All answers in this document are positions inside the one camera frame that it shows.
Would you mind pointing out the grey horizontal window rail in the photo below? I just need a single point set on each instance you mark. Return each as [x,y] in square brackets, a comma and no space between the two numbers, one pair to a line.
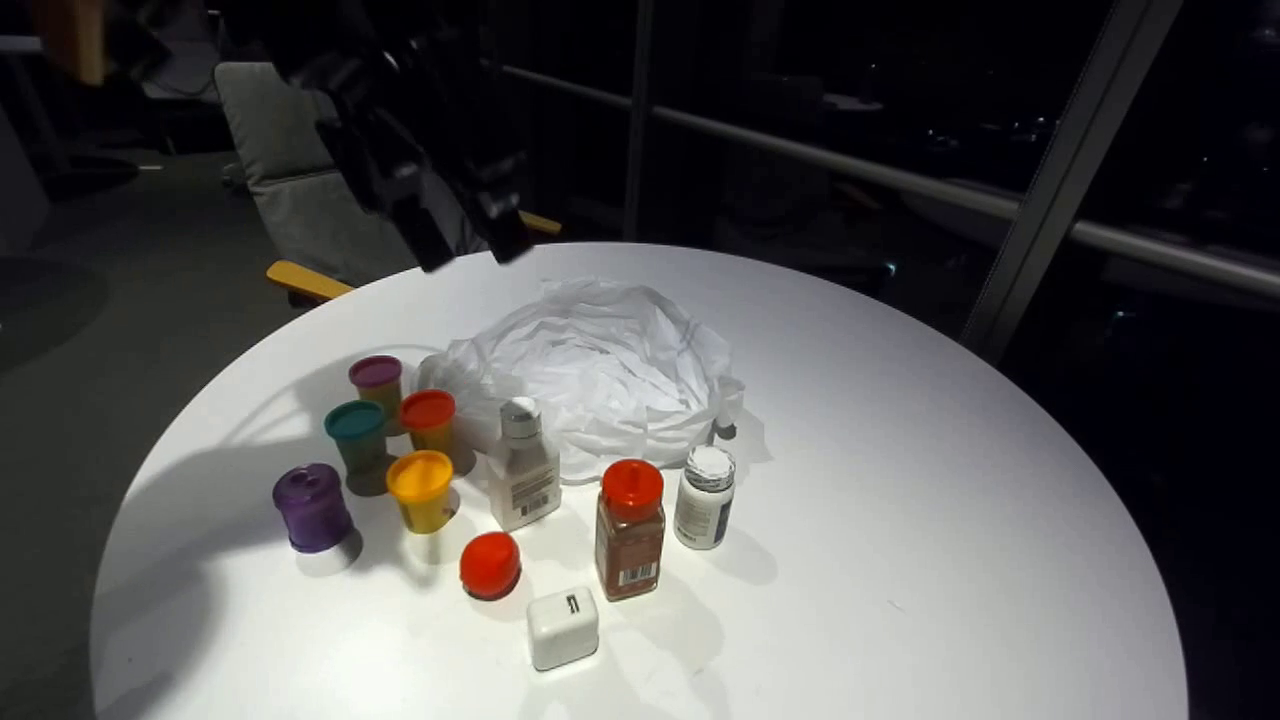
[1003,211]

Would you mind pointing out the round white pill bottle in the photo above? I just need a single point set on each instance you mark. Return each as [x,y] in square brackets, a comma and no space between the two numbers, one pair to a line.
[704,500]

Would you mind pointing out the yellow-lid dough tub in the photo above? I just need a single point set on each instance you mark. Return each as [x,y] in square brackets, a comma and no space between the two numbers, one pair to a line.
[422,484]

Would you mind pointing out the translucent white plastic bag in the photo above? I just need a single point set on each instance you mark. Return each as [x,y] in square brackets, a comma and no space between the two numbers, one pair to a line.
[612,362]

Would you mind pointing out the white USB charger block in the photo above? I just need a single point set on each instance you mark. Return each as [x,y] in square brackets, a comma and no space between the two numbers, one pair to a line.
[560,624]

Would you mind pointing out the grey window frame post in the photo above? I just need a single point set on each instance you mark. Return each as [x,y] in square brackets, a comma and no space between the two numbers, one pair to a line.
[1066,172]

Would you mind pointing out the purple lid container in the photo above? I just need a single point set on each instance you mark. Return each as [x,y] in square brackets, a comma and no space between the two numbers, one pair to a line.
[314,507]

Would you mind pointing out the thin dark window post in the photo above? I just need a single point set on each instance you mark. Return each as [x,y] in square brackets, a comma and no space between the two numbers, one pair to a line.
[646,105]

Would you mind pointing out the pink-lid dough tub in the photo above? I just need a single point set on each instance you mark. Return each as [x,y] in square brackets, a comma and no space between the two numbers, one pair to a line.
[379,376]

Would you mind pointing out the small red-lid tub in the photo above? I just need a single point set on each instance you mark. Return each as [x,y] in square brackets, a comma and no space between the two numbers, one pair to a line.
[490,564]

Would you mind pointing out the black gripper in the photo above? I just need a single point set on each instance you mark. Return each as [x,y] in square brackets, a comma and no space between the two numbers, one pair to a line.
[403,115]

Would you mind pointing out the teal-lid dough tub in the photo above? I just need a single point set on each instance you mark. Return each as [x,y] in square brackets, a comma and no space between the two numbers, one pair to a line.
[358,439]

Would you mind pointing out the red-lid spice bottle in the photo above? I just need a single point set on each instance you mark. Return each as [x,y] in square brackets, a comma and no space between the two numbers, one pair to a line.
[631,534]

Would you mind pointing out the orange-lid yellow dough tub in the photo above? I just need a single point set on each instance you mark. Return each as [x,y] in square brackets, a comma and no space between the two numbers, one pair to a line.
[428,416]

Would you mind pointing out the grey chair wooden armrests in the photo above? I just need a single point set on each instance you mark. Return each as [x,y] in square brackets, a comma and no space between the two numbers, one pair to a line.
[292,184]

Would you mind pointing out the square white bottle white cap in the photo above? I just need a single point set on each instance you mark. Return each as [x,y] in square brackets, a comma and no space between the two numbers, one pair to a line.
[521,465]

